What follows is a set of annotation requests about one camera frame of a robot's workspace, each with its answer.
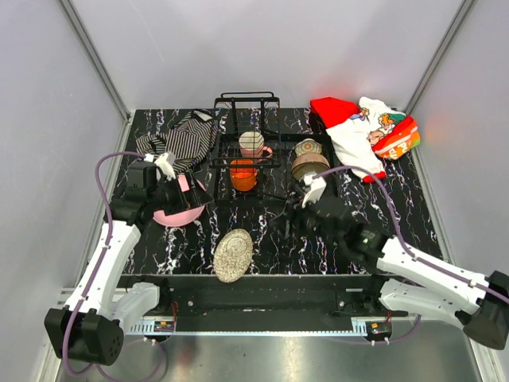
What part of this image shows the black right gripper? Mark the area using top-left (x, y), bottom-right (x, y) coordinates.
top-left (270, 192), bottom-right (344, 248)

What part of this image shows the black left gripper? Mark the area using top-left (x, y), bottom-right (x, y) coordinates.
top-left (149, 169), bottom-right (212, 216)

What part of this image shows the pink round plate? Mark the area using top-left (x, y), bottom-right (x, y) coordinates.
top-left (153, 173), bottom-right (205, 228)

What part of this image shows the orange plastic cup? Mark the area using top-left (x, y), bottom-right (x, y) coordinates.
top-left (230, 159), bottom-right (258, 192)

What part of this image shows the beige speckled bowl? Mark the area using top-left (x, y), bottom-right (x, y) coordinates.
top-left (291, 152), bottom-right (330, 181)

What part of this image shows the flower-shaped patterned dish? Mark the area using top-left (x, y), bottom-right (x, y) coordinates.
top-left (294, 138), bottom-right (323, 157)

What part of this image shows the pink ceramic mug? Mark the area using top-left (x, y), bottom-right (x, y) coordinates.
top-left (239, 131), bottom-right (273, 163)

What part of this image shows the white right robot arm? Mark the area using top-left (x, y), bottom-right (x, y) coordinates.
top-left (270, 199), bottom-right (508, 350)

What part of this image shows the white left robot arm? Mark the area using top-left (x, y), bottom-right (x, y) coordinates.
top-left (44, 162), bottom-right (212, 365)

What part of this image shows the black metal dish rack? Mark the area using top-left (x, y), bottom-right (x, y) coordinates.
top-left (209, 92), bottom-right (336, 208)

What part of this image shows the black white striped cloth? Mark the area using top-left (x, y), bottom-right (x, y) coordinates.
top-left (136, 109), bottom-right (216, 173)

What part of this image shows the white red cartoon garment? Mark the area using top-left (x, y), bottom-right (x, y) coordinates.
top-left (310, 96), bottom-right (421, 183)

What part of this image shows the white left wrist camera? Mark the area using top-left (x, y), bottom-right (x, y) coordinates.
top-left (144, 152), bottom-right (177, 180)

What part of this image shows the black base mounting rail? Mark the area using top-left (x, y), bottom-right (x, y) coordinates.
top-left (119, 275), bottom-right (387, 335)

